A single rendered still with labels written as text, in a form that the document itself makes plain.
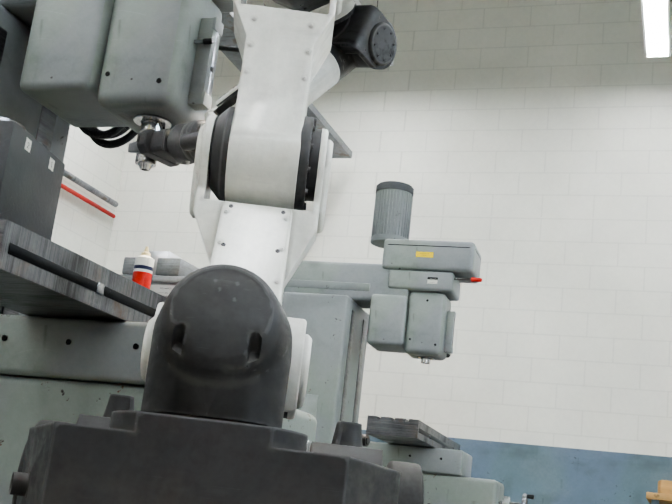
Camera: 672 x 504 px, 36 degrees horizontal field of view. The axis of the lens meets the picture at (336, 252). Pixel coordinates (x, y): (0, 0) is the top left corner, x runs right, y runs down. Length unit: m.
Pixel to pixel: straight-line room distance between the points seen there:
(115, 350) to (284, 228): 0.66
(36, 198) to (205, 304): 0.89
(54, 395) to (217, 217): 0.72
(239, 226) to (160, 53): 0.89
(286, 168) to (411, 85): 8.09
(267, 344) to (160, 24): 1.36
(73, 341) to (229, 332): 1.05
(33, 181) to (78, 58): 0.53
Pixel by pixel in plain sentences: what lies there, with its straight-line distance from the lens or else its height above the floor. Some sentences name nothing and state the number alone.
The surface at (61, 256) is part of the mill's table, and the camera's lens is 1.84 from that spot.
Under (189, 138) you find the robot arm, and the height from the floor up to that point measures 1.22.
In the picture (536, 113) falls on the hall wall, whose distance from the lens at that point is 9.20.
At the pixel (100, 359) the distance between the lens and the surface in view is 2.04.
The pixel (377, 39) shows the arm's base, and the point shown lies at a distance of 2.00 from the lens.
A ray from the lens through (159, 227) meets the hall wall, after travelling 9.98.
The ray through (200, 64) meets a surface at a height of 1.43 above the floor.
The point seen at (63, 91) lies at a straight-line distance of 2.37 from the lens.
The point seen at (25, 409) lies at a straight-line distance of 2.12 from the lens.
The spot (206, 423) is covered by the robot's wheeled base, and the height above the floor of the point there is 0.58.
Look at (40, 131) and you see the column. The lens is 2.63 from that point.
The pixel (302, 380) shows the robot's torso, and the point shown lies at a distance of 1.23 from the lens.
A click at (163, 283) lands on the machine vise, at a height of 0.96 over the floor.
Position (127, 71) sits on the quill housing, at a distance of 2.31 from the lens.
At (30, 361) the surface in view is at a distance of 2.12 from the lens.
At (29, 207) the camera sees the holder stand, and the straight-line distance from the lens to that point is 1.89.
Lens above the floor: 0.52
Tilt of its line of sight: 14 degrees up
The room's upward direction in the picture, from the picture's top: 7 degrees clockwise
